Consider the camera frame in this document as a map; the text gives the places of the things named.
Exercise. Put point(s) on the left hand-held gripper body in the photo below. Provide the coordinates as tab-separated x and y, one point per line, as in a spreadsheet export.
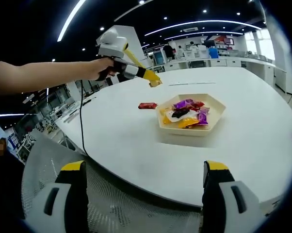
112	46

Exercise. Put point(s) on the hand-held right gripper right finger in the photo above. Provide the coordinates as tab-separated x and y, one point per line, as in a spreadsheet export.
228	206

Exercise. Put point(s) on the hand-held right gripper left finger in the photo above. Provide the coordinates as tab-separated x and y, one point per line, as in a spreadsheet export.
61	206

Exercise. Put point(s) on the yellow food tongs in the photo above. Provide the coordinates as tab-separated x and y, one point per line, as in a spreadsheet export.
135	58

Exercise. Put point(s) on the red food packet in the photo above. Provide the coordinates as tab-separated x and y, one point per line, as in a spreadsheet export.
148	105

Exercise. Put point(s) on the pile of food packets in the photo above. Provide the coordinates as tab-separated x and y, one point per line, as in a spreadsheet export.
184	114

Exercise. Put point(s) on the cream hexagonal container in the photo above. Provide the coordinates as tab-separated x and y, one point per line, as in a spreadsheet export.
184	133

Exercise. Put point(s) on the person's left hand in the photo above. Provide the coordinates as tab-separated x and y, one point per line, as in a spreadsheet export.
100	68

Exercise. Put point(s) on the teal screen monitor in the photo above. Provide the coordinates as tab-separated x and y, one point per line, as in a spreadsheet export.
159	57

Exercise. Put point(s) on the grey mesh chair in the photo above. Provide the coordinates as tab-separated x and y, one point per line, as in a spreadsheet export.
44	165

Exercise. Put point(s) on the person's dark clothing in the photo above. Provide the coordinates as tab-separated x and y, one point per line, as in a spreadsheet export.
12	174

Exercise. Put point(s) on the ceiling air vent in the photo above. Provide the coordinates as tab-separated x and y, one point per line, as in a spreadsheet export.
190	29

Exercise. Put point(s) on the blue bin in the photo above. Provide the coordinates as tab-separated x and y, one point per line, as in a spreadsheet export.
213	53

